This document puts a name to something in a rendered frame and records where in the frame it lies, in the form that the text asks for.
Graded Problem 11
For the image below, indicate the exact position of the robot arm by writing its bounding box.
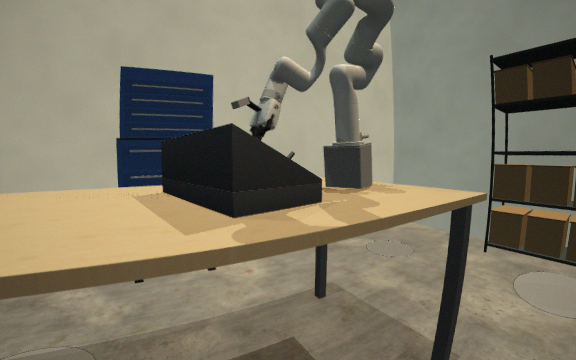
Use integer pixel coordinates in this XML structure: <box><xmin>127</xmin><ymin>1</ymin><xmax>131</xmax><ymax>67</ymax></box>
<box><xmin>261</xmin><ymin>0</ymin><xmax>394</xmax><ymax>145</ymax></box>

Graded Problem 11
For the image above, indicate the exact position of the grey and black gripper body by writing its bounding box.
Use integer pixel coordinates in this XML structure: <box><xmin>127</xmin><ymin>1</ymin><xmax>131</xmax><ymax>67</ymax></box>
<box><xmin>250</xmin><ymin>96</ymin><xmax>281</xmax><ymax>131</ymax></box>

